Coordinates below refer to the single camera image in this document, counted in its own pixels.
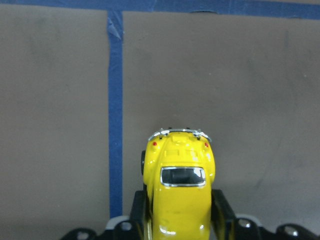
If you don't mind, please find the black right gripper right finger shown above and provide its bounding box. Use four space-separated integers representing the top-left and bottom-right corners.
211 189 236 240

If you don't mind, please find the yellow beetle toy car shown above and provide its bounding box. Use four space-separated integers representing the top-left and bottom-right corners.
141 128 216 240

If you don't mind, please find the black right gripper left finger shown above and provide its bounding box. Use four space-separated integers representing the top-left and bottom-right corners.
128 190 152 240

